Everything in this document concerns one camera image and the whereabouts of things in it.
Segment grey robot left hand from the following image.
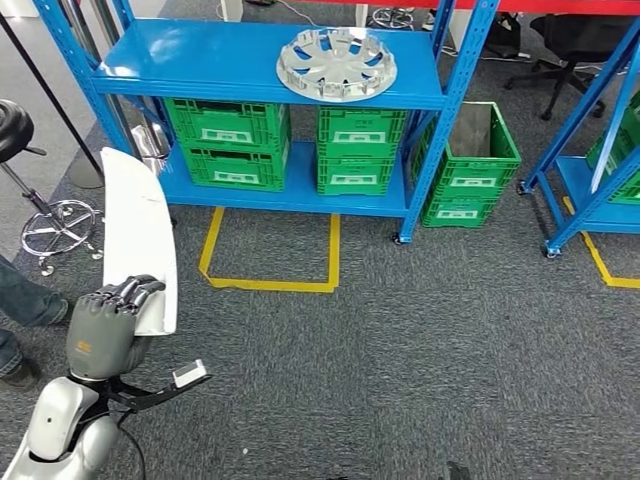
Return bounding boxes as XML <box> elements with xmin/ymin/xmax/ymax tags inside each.
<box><xmin>66</xmin><ymin>274</ymin><xmax>167</xmax><ymax>382</ymax></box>

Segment white curved plastic part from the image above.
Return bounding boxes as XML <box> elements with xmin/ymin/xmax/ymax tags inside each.
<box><xmin>100</xmin><ymin>146</ymin><xmax>178</xmax><ymax>337</ymax></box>

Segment blue metal shelf rack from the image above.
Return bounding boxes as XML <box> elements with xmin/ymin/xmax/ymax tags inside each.
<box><xmin>32</xmin><ymin>0</ymin><xmax>501</xmax><ymax>245</ymax></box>
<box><xmin>517</xmin><ymin>16</ymin><xmax>640</xmax><ymax>260</ymax></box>

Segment standing person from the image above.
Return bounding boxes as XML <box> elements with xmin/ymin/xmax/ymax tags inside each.
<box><xmin>0</xmin><ymin>254</ymin><xmax>71</xmax><ymax>392</ymax></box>

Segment chrome stanchion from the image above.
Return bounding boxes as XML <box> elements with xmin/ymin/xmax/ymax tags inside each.
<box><xmin>92</xmin><ymin>0</ymin><xmax>174</xmax><ymax>179</ymax></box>

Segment black stool chrome base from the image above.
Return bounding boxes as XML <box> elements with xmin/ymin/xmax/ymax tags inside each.
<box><xmin>372</xmin><ymin>6</ymin><xmax>417</xmax><ymax>32</ymax></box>
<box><xmin>0</xmin><ymin>99</ymin><xmax>105</xmax><ymax>278</ymax></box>

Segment white desk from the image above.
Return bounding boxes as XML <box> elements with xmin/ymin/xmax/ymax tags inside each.
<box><xmin>446</xmin><ymin>7</ymin><xmax>473</xmax><ymax>54</ymax></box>
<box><xmin>220</xmin><ymin>0</ymin><xmax>370</xmax><ymax>29</ymax></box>

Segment grey wheel hubcap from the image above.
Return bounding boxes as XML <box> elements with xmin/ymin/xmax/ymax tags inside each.
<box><xmin>275</xmin><ymin>26</ymin><xmax>398</xmax><ymax>104</ymax></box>

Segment black bag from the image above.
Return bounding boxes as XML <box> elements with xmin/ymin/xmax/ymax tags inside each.
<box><xmin>484</xmin><ymin>11</ymin><xmax>525</xmax><ymax>60</ymax></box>

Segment yellow floor tape square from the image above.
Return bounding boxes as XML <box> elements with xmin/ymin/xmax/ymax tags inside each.
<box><xmin>562</xmin><ymin>195</ymin><xmax>640</xmax><ymax>290</ymax></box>

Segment red barrier tape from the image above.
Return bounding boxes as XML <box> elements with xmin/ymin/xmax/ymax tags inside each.
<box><xmin>300</xmin><ymin>0</ymin><xmax>640</xmax><ymax>16</ymax></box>

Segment black office chair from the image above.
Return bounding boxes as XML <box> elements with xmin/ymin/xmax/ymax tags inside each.
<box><xmin>503</xmin><ymin>13</ymin><xmax>637</xmax><ymax>122</ymax></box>

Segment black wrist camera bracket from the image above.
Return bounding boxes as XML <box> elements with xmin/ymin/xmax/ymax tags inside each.
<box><xmin>97</xmin><ymin>370</ymin><xmax>214</xmax><ymax>415</ymax></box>

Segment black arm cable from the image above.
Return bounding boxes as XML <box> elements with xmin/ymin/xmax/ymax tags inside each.
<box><xmin>117</xmin><ymin>423</ymin><xmax>147</xmax><ymax>480</ymax></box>

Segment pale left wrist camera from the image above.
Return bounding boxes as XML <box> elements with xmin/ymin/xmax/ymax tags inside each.
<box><xmin>172</xmin><ymin>359</ymin><xmax>208</xmax><ymax>390</ymax></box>

